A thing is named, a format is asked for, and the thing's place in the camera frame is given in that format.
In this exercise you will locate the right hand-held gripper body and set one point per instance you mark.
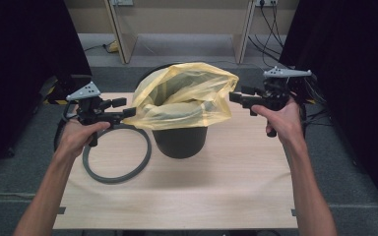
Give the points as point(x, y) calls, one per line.
point(275, 95)

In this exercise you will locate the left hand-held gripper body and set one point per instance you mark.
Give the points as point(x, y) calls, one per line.
point(92, 109)

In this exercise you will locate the yellow plastic trash bag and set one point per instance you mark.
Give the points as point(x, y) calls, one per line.
point(183, 98)

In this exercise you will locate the black plastic trash bin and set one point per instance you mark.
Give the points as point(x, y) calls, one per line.
point(180, 144)

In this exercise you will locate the person's right hand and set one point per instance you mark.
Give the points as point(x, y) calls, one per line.
point(285, 124)

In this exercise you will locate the person's left hand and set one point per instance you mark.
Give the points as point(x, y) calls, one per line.
point(74, 137)

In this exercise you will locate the stand base with hazard tape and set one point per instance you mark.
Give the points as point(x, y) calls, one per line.
point(57, 102)
point(311, 102)

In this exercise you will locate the beige desk side panel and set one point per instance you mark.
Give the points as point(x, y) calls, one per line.
point(241, 46)
point(124, 42)

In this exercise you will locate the small yellow floor object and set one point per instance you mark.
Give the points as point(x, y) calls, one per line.
point(113, 47)

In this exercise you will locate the black curtain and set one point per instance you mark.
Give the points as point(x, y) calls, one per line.
point(357, 82)
point(19, 65)

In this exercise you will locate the white wall socket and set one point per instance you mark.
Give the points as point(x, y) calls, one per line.
point(265, 2)

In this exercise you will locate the black table edge bracket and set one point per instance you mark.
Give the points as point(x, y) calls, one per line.
point(294, 212)

